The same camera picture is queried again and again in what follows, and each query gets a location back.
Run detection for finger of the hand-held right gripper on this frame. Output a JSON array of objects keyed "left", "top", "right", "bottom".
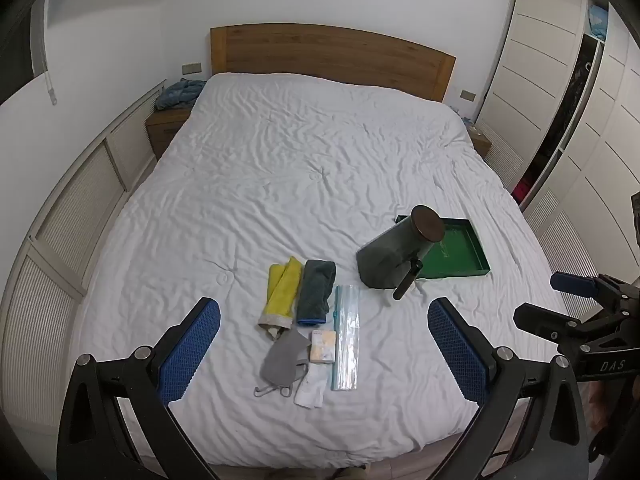
[
  {"left": 550, "top": 271, "right": 640, "bottom": 313},
  {"left": 513, "top": 302, "right": 640, "bottom": 357}
]

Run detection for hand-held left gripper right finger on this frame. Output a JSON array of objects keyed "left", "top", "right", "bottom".
[{"left": 427, "top": 297, "right": 590, "bottom": 480}]

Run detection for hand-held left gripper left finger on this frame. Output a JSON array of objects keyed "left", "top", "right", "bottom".
[{"left": 56, "top": 297, "right": 222, "bottom": 480}]

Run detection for grey face mask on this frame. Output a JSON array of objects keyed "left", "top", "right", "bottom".
[{"left": 254, "top": 330, "right": 312, "bottom": 398}]

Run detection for green tray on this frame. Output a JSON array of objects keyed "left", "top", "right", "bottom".
[{"left": 395, "top": 214, "right": 492, "bottom": 281}]

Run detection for yellow cloth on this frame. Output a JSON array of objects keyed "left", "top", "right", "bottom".
[{"left": 257, "top": 256, "right": 304, "bottom": 343}]

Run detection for clear zip bag teal strip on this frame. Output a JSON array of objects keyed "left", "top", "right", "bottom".
[{"left": 331, "top": 284, "right": 361, "bottom": 392}]

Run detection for dark glass jug with lid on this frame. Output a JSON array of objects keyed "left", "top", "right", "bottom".
[{"left": 356, "top": 205, "right": 446, "bottom": 301}]

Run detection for white cloth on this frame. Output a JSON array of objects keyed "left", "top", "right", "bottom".
[{"left": 293, "top": 362, "right": 328, "bottom": 409}]

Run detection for beige tissue pack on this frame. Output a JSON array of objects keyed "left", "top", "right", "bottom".
[{"left": 308, "top": 330, "right": 337, "bottom": 365}]

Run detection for dark green towel blue edge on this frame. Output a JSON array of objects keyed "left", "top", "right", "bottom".
[{"left": 296, "top": 259, "right": 338, "bottom": 327}]

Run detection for wooden nightstand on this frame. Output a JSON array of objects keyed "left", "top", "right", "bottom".
[
  {"left": 145, "top": 107, "right": 193, "bottom": 161},
  {"left": 465, "top": 125, "right": 493, "bottom": 158}
]

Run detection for white bed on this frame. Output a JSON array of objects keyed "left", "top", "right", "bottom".
[{"left": 65, "top": 72, "right": 566, "bottom": 468}]

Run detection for white wardrobe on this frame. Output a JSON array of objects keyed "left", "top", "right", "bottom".
[{"left": 474, "top": 0, "right": 640, "bottom": 311}]

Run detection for blue crumpled cloth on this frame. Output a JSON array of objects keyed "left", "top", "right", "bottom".
[{"left": 155, "top": 78, "right": 207, "bottom": 111}]

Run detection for blue folded clothes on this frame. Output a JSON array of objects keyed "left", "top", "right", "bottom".
[{"left": 587, "top": 4, "right": 609, "bottom": 39}]

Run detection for wooden headboard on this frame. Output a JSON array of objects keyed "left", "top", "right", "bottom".
[{"left": 210, "top": 24, "right": 457, "bottom": 103}]

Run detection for window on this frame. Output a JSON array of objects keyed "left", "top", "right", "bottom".
[{"left": 30, "top": 0, "right": 51, "bottom": 76}]

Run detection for white slatted wall panel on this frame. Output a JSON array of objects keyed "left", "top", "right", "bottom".
[{"left": 480, "top": 122, "right": 598, "bottom": 321}]

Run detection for white slatted wall cabinet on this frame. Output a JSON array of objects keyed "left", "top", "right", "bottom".
[{"left": 0, "top": 80, "right": 168, "bottom": 431}]

